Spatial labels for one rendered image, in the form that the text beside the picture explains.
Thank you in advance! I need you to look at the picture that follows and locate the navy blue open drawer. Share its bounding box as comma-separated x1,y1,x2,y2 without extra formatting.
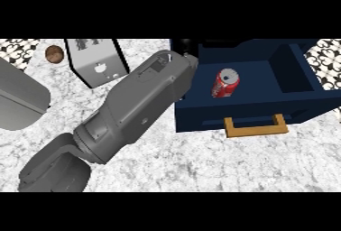
173,38,341,134

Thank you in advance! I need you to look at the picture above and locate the brown round fruit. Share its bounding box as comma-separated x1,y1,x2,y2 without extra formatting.
44,44,67,64

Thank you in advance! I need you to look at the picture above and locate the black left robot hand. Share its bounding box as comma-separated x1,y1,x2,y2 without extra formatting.
170,38,199,59

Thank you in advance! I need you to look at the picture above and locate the navy blue drawer front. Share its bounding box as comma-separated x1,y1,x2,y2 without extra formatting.
173,89,341,134

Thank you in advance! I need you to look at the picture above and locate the silver box with black edge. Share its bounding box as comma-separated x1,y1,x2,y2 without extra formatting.
62,38,132,89

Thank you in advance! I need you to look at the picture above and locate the wooden drawer handle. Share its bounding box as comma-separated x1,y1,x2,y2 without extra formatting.
223,113,291,139

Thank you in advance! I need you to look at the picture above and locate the red soda can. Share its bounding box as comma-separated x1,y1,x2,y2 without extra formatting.
210,68,241,99

